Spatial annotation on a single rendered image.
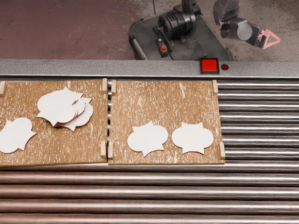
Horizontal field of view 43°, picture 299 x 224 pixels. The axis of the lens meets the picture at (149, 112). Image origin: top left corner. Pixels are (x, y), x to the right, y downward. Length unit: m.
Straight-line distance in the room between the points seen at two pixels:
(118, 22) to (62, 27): 0.42
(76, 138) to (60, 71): 0.33
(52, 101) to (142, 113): 0.33
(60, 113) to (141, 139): 0.30
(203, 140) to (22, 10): 2.18
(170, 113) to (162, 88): 0.12
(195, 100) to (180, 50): 1.05
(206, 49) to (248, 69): 0.95
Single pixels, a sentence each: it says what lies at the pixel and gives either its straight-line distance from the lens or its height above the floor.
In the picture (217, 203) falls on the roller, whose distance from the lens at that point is 1.34.
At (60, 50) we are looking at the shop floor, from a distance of 2.88.
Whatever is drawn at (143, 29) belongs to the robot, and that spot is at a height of 0.24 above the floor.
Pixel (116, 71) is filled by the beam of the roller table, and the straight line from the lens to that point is 1.57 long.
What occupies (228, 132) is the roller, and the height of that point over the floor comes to 0.91.
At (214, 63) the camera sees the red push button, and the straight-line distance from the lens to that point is 1.60.
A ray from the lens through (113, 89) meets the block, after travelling 1.47.
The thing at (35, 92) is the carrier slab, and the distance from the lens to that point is 1.54.
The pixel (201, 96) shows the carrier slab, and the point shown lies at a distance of 1.49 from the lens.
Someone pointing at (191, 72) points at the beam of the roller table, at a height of 0.91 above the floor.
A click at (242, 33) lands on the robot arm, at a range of 1.34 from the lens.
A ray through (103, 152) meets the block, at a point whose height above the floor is 0.96.
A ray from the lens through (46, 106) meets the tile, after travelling 1.41.
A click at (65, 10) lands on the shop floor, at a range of 3.15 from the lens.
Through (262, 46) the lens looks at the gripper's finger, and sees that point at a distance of 1.43.
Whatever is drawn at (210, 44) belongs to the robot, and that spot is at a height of 0.24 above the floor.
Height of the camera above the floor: 2.18
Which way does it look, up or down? 60 degrees down
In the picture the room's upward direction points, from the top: 1 degrees clockwise
